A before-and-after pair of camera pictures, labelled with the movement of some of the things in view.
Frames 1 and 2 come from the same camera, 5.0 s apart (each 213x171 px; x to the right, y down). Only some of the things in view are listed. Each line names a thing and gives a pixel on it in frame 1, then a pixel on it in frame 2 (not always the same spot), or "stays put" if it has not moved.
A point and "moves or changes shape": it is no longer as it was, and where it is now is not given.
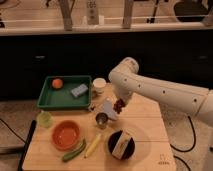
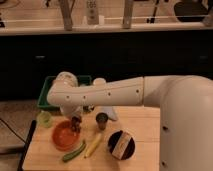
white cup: [99, 84] stays put
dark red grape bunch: [118, 105] moves or changes shape
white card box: [121, 145] stays put
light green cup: [45, 119] stays put
